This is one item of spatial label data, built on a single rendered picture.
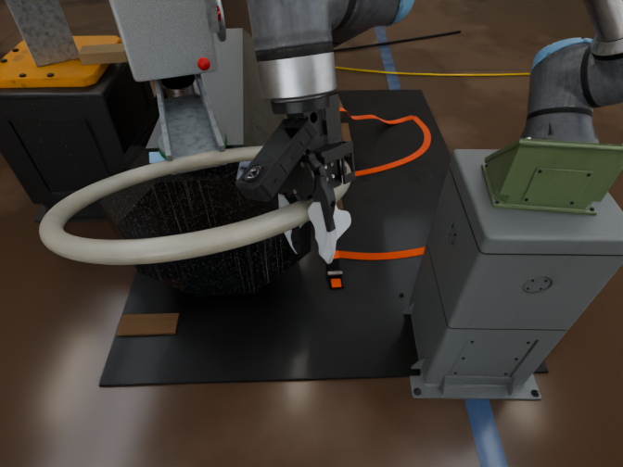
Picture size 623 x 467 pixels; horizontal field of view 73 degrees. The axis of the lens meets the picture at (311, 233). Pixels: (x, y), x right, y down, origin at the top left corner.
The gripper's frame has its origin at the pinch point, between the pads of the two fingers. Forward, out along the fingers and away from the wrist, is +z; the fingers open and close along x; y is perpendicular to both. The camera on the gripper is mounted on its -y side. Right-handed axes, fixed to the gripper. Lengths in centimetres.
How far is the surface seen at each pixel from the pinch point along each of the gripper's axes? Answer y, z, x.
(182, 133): 17, -10, 56
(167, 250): -16.7, -6.4, 5.3
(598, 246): 81, 30, -21
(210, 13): 33, -36, 58
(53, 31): 39, -45, 185
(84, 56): 46, -34, 177
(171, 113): 21, -14, 66
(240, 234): -9.7, -6.5, 0.7
